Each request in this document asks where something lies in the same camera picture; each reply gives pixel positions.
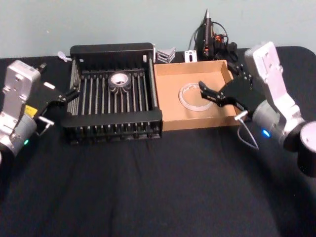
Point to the black rack with steel bars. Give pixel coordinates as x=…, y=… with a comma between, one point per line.
x=111, y=118

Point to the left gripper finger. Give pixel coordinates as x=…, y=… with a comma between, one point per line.
x=71, y=95

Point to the shallow brown cardboard tray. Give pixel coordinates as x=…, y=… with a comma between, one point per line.
x=170, y=98

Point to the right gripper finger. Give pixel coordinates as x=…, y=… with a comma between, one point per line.
x=244, y=72
x=212, y=95

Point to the small white slotted bracket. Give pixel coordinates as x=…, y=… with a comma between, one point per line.
x=190, y=55

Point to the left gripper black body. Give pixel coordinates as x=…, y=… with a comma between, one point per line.
x=47, y=95

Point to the ribbed grey metal corner bracket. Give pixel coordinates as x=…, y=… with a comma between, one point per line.
x=166, y=55

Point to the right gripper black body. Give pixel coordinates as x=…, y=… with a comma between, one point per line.
x=240, y=92

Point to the silver tape roll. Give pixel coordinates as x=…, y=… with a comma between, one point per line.
x=119, y=82

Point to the black table cloth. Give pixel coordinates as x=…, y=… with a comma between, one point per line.
x=148, y=185

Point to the white tape roll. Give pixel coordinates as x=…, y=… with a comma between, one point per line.
x=192, y=105

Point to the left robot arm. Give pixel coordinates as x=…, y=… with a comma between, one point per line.
x=17, y=81

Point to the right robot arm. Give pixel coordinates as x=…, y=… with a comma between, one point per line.
x=269, y=74

